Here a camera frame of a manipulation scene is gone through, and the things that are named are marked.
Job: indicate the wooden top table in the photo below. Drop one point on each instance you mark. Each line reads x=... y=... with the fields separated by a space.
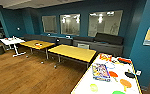
x=36 y=44
x=72 y=52

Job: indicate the interior glass window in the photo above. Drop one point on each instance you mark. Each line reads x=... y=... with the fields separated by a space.
x=49 y=24
x=70 y=24
x=106 y=23

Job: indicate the dark grey bench sofa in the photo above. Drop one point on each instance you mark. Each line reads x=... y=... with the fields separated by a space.
x=104 y=41
x=47 y=37

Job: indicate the orange yellow game box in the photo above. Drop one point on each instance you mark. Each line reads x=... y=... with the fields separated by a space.
x=105 y=57

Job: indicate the colourful board game box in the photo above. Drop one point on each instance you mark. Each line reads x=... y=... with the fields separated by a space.
x=101 y=72

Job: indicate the yellow air hockey table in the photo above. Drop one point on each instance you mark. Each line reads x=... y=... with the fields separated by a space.
x=104 y=75

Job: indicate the red table tennis paddle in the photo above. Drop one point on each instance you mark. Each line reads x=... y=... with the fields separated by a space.
x=124 y=60

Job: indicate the small white table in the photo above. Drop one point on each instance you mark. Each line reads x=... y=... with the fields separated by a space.
x=11 y=41

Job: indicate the white wall outlet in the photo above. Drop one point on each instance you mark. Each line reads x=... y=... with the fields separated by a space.
x=138 y=72

